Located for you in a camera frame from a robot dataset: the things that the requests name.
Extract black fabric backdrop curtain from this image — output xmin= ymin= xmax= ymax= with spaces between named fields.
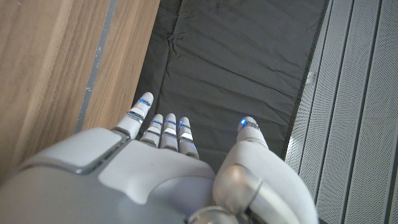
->
xmin=132 ymin=0 xmax=330 ymax=174

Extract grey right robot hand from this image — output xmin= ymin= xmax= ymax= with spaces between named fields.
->
xmin=0 ymin=91 xmax=320 ymax=224

